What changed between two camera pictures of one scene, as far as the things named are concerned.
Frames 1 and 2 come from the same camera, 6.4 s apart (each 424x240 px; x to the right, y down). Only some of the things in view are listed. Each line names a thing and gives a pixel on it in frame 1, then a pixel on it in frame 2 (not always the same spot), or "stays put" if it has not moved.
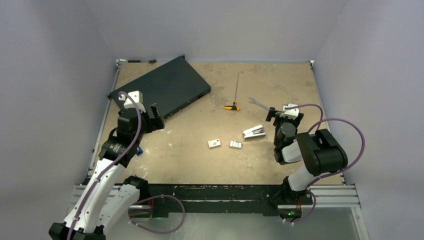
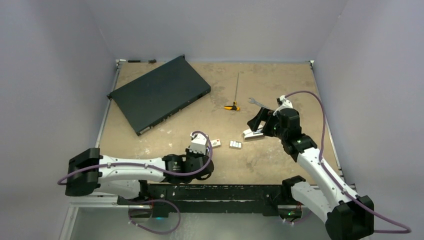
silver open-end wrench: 253,101 stays put
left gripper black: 153,123 → 188,153
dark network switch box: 170,87 stays put
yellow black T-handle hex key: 235,107 stays put
